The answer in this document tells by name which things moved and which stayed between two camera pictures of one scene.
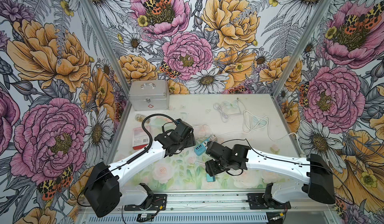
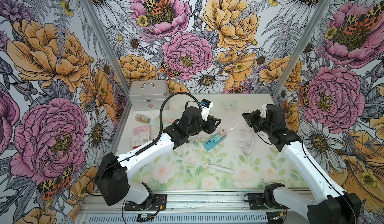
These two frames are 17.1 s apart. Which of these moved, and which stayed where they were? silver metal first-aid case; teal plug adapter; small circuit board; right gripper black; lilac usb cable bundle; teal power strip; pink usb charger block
Moved: right gripper black; teal plug adapter; teal power strip; lilac usb cable bundle; pink usb charger block
Stayed: small circuit board; silver metal first-aid case
